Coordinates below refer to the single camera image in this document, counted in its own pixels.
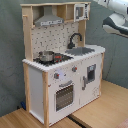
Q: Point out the white toy microwave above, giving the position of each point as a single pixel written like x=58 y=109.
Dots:
x=81 y=11

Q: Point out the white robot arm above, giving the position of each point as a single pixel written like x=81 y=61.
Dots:
x=115 y=23

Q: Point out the wooden toy kitchen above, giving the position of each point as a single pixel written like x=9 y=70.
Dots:
x=40 y=84

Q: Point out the right red stove knob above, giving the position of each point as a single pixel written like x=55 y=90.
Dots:
x=74 y=69

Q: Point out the red stove knob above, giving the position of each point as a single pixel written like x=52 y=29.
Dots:
x=56 y=75
x=74 y=69

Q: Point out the left red stove knob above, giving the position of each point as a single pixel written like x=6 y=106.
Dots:
x=56 y=75

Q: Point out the black toy stovetop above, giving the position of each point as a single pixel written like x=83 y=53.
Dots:
x=58 y=58

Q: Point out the grey toy sink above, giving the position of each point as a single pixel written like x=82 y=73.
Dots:
x=79 y=51

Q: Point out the black toy faucet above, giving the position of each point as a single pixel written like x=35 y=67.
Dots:
x=72 y=40

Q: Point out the silver toy cooking pot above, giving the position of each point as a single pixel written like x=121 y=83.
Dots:
x=46 y=56

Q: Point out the grey ice dispenser panel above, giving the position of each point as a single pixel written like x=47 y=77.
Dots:
x=91 y=73

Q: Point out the toy oven door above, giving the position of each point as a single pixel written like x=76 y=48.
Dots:
x=64 y=96

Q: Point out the grey range hood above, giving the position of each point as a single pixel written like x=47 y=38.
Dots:
x=48 y=18

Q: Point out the grey cabinet door handle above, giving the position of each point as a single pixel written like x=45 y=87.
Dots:
x=84 y=83

